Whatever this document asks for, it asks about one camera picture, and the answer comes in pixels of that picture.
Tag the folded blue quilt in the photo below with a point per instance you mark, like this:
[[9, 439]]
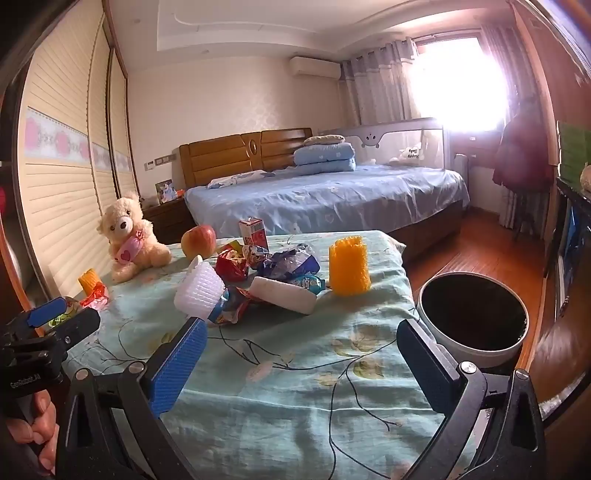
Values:
[[325, 157]]

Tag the dark wooden nightstand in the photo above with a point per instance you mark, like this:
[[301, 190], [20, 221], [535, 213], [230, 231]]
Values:
[[166, 221]]

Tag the cream teddy bear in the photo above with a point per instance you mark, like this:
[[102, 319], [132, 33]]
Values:
[[129, 230]]

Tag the black tv stand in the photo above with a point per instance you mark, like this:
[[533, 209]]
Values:
[[570, 249]]

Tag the small orange foam net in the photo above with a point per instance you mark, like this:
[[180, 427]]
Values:
[[88, 280]]

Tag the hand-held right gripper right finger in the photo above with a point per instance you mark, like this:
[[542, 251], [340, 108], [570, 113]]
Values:
[[427, 364]]

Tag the red snack bag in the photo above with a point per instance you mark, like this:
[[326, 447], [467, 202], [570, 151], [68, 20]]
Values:
[[231, 266]]

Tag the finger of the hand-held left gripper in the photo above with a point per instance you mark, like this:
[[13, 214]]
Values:
[[81, 325], [46, 311]]

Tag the stack of green boxes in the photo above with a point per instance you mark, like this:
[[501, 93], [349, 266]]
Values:
[[575, 150]]

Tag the white foam fruit net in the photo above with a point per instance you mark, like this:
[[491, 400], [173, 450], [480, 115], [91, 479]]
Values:
[[198, 288]]

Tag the floral teal tablecloth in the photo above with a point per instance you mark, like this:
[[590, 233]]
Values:
[[286, 392]]

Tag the patterned pillow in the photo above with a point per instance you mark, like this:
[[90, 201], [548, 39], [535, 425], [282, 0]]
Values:
[[323, 140]]

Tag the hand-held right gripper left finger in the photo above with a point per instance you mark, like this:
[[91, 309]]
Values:
[[178, 369]]

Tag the blue red snack wrapper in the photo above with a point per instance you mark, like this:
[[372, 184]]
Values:
[[231, 307]]

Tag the bed with blue sheet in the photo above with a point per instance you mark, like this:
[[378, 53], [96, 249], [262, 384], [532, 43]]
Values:
[[323, 198]]

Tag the grey bed guard rail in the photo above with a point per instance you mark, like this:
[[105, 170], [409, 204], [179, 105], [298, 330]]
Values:
[[392, 134]]

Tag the wooden headboard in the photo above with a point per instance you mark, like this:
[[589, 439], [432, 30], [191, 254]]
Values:
[[217, 159]]

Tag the dark red coat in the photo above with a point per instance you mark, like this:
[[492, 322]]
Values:
[[524, 157]]

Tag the grey dotted curtain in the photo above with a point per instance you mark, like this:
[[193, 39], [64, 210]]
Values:
[[378, 83], [501, 69]]

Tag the cream sliding wardrobe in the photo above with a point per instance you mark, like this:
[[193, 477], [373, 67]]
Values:
[[60, 184]]

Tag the large orange foam net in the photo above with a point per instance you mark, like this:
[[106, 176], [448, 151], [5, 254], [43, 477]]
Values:
[[349, 267]]

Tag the white foam block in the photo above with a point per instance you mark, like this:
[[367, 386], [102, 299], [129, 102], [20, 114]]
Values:
[[284, 295]]

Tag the white radiator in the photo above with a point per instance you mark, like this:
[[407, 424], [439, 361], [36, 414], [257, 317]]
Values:
[[461, 167]]

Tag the white air conditioner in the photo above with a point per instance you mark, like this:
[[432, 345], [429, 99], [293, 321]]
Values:
[[314, 68]]

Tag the small red wrapper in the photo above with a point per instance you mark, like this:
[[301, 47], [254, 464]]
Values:
[[96, 297]]

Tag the person's left hand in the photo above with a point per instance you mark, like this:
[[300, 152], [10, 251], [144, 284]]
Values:
[[44, 429]]

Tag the small blue wrapper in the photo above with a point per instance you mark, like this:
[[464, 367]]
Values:
[[311, 284]]

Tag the dark coat stand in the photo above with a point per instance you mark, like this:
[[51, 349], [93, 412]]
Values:
[[526, 212]]

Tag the orange white cartoon package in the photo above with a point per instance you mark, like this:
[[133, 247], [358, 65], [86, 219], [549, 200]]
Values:
[[255, 256]]

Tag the brown plush toy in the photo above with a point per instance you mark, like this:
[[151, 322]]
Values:
[[586, 180]]

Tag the photo frame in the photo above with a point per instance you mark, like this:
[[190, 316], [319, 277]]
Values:
[[166, 191]]

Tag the red apple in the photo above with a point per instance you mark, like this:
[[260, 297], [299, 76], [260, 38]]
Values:
[[198, 242]]

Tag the wall switch panel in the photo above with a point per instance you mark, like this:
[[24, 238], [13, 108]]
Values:
[[161, 161]]

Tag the blue silver wrapper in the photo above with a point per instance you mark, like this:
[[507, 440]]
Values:
[[291, 263]]

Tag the white blue cartoon pillow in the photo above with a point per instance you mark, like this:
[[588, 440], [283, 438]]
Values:
[[240, 179]]

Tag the red white drink carton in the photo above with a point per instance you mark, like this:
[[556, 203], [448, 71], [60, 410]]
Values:
[[254, 230]]

